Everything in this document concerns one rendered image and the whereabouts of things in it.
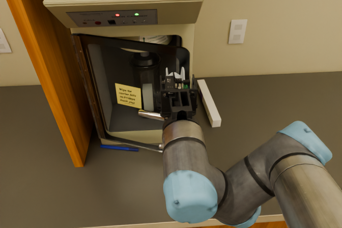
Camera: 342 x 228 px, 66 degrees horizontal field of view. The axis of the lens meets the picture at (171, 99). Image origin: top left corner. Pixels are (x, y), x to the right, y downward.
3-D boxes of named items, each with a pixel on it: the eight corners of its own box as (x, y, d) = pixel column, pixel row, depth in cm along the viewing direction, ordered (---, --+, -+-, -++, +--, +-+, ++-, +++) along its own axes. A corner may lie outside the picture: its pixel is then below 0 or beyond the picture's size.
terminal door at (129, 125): (102, 137, 93) (74, 32, 68) (186, 155, 87) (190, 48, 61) (101, 138, 93) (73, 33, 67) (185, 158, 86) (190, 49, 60)
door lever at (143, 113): (144, 105, 76) (143, 98, 75) (176, 111, 74) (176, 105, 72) (137, 118, 72) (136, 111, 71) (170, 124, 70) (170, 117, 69)
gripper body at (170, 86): (195, 72, 55) (204, 111, 46) (193, 103, 60) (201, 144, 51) (158, 73, 54) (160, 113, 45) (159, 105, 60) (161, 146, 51)
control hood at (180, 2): (67, 24, 67) (56, -18, 60) (195, 19, 68) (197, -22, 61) (55, 46, 58) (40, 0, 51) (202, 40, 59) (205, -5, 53)
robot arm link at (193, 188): (193, 232, 41) (152, 216, 37) (185, 171, 49) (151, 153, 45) (234, 212, 38) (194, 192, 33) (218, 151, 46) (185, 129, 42)
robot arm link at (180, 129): (204, 163, 48) (159, 165, 48) (200, 143, 51) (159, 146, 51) (207, 135, 43) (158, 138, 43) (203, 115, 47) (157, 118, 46)
